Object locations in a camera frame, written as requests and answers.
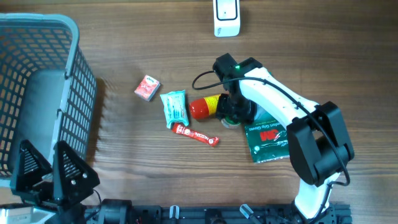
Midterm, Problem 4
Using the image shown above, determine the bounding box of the grey plastic basket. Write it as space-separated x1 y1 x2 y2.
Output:
1 13 97 187

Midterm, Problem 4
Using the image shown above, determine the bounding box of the small red tissue pack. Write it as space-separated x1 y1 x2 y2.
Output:
134 75 161 101

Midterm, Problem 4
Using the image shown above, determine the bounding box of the green 3M gloves pack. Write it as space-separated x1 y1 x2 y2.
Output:
244 112 289 163

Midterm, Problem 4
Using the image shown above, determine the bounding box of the black mounting rail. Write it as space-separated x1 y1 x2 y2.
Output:
83 198 353 224

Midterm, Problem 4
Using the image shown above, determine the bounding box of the white barcode scanner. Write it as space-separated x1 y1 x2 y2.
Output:
213 0 241 37

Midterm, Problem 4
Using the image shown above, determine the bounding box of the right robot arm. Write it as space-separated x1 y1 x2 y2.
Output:
213 54 354 223

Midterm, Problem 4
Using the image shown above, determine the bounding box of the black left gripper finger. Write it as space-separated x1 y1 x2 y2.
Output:
14 139 52 191
53 141 100 202

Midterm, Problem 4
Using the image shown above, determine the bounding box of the mint toilet wipes pack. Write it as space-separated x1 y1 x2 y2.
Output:
160 90 189 129

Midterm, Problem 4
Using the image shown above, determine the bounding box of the green lid can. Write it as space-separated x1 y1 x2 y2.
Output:
221 116 241 129

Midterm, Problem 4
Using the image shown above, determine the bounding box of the red sriracha sauce bottle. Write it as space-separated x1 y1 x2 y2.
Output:
189 95 221 119

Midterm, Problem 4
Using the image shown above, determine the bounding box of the red Nescafe sachet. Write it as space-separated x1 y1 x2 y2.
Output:
172 123 220 147

